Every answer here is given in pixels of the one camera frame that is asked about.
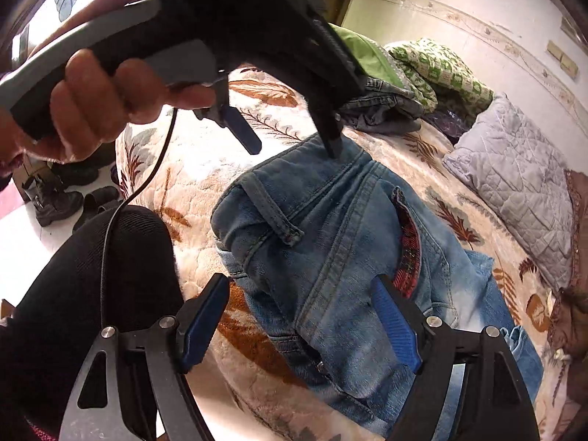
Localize brown satin embroidered garment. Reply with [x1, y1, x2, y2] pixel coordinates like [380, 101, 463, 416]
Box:
[548, 170, 588, 440]

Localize black boot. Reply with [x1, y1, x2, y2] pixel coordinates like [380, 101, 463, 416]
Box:
[21, 175, 84, 227]

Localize bright green cloth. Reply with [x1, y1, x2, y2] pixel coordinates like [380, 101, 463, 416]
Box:
[331, 24, 406, 90]

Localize green white patterned cloth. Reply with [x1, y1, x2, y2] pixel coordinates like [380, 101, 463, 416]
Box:
[384, 38, 493, 118]

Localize light blue denim jeans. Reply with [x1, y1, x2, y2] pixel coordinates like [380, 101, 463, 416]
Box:
[211, 136, 543, 436]

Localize cream leaf-pattern fleece blanket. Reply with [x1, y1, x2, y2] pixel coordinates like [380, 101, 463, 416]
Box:
[116, 69, 582, 440]

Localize black cable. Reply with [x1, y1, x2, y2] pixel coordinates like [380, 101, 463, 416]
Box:
[98, 107, 180, 330]

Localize dark purple cloth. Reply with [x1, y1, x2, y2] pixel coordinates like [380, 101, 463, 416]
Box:
[423, 108, 472, 144]

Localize black shoe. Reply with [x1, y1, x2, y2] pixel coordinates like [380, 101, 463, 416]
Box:
[73, 185, 122, 232]

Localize black trouser leg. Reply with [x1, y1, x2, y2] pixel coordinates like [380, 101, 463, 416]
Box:
[1, 206, 183, 440]

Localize grey folded denim jeans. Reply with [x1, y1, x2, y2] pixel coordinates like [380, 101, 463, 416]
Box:
[339, 77, 424, 136]

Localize left hand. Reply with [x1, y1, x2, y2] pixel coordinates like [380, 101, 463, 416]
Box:
[1, 50, 215, 178]

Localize grey quilted pillow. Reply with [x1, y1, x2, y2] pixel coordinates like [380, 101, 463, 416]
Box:
[442, 93, 573, 291]

